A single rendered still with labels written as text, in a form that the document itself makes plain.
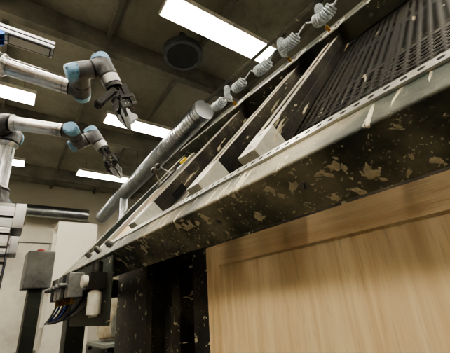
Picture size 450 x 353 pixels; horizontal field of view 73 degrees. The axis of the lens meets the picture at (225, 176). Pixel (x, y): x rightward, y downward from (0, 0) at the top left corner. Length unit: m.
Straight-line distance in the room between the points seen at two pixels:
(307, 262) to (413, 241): 0.25
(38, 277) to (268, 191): 1.42
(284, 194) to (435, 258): 0.29
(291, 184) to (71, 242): 5.07
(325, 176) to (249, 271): 0.50
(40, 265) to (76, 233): 3.73
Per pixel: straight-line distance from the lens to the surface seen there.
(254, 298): 0.95
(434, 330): 0.70
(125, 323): 1.80
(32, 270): 1.82
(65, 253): 5.46
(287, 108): 0.91
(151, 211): 1.29
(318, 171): 0.54
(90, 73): 1.45
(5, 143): 2.13
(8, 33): 2.08
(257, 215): 0.66
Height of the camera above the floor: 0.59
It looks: 23 degrees up
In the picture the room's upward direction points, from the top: 4 degrees counter-clockwise
